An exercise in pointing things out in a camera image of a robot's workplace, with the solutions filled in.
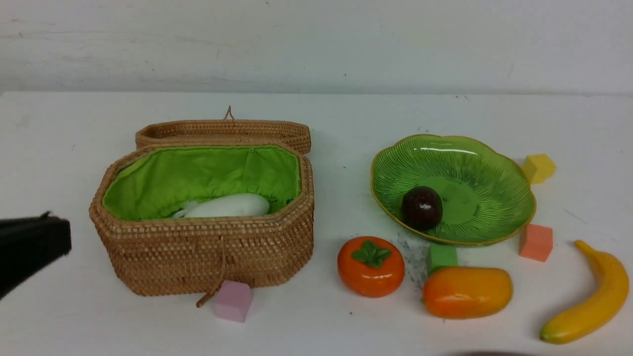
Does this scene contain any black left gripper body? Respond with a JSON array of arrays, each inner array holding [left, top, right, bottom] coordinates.
[[0, 212, 72, 298]]

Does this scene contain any white toy radish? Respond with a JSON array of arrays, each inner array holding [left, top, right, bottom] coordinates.
[[173, 192, 271, 219]]

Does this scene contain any purple toy mangosteen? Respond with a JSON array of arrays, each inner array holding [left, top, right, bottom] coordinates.
[[400, 185, 443, 231]]

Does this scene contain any yellow toy banana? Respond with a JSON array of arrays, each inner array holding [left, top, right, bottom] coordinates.
[[540, 240, 630, 345]]

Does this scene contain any woven rattan basket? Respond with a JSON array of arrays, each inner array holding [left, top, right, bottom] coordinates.
[[89, 139, 315, 307]]

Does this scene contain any pink foam cube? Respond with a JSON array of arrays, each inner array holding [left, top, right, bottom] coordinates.
[[213, 280, 253, 323]]

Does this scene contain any woven rattan basket lid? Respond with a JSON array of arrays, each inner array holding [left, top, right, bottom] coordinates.
[[135, 107, 312, 155]]

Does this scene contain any orange toy persimmon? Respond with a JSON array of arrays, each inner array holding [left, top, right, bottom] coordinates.
[[337, 236, 406, 298]]

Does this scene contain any green foam cube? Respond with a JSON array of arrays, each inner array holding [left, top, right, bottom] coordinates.
[[426, 244, 459, 276]]

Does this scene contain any orange toy mango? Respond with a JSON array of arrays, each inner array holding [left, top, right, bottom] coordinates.
[[421, 266, 514, 319]]

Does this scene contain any green glass leaf plate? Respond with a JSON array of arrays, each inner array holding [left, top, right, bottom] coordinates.
[[370, 134, 537, 246]]

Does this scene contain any orange foam cube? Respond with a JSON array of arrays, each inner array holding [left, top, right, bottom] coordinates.
[[518, 224, 553, 262]]

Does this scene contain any yellow foam cube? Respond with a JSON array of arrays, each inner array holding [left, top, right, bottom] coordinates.
[[522, 153, 556, 185]]

